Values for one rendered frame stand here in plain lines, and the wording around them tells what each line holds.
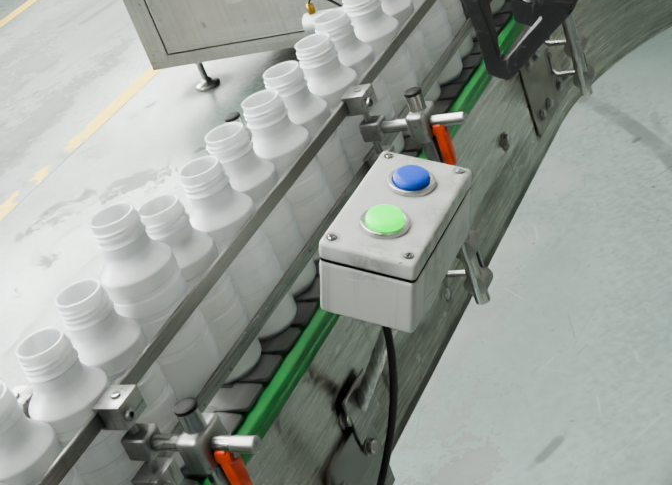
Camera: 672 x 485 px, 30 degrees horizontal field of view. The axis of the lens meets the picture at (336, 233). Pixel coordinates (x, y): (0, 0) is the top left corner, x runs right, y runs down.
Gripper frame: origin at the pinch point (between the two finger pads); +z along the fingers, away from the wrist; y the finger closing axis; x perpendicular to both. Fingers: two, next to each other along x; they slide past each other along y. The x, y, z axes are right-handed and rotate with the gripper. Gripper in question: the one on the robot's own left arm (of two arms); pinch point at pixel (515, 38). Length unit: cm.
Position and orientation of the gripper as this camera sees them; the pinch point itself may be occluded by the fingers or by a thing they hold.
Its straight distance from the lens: 77.0
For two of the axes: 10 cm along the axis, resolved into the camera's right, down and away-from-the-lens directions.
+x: 9.3, 3.1, -2.0
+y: -3.6, 6.1, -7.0
